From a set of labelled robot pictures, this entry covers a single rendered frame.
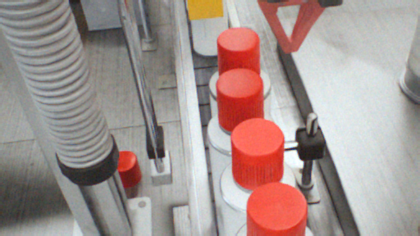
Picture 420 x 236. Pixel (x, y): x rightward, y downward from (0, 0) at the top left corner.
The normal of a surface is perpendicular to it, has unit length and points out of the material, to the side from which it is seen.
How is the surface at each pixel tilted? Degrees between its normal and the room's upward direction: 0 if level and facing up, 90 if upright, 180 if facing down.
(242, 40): 3
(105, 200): 90
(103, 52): 0
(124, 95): 0
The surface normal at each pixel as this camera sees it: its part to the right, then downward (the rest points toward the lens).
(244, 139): 0.03, -0.71
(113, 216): 0.18, 0.70
